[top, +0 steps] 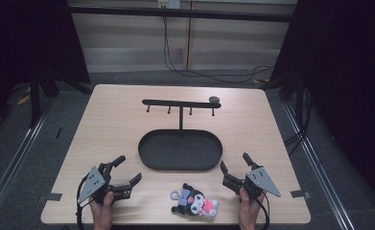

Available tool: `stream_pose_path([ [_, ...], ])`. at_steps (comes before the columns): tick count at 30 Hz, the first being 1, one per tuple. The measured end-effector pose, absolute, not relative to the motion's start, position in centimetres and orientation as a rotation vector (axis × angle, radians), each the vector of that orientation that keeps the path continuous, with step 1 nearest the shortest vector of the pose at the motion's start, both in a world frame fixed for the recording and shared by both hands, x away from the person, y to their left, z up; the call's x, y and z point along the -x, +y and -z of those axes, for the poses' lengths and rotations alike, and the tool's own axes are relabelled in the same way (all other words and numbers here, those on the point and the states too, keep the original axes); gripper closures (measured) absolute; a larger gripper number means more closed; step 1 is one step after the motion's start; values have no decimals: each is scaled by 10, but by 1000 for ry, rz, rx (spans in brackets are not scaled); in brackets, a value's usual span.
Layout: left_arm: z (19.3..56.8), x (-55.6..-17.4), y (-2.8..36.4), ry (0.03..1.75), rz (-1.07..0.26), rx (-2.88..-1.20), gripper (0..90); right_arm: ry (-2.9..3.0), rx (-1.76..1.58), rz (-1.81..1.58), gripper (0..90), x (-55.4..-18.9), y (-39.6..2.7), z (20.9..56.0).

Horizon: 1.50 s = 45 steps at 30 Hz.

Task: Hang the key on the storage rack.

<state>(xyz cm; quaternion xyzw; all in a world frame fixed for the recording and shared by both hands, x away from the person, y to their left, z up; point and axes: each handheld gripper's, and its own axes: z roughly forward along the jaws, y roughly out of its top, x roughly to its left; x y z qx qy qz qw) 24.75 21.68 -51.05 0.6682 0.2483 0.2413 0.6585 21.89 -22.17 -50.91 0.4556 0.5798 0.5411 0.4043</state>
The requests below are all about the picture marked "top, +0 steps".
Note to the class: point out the grey tape strip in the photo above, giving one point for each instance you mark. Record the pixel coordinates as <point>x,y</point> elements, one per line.
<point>53,196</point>
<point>300,193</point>

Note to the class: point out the black curtain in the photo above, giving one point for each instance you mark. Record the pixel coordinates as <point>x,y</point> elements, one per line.
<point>28,41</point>
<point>341,80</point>

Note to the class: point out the metal floor rail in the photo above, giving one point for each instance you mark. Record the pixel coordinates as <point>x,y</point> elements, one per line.
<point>12,163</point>
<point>319,166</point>

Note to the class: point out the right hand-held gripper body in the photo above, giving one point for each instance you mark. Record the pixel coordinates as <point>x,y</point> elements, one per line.
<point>258,183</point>

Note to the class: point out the black hook stand with tray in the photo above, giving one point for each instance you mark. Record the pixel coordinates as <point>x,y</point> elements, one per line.
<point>180,145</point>

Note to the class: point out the person's right hand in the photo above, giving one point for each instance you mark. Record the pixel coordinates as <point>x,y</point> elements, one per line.
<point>249,211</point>

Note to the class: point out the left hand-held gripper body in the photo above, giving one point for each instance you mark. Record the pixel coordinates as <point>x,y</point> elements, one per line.
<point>94,185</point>

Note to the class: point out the person's left hand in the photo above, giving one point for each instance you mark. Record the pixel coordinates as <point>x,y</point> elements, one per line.
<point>102,212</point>

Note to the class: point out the white wall socket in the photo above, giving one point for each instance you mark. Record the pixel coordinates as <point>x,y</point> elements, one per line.
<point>168,4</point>

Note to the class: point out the black metal stand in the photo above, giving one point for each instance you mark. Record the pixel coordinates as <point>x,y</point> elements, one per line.
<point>298,105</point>
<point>38,92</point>

